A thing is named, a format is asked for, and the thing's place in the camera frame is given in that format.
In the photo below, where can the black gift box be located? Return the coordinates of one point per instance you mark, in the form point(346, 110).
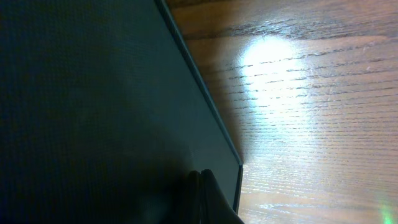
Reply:
point(103, 115)

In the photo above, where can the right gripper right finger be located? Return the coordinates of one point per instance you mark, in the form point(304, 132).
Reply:
point(214, 206)

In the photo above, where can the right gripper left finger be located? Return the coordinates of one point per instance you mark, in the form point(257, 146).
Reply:
point(188, 207)

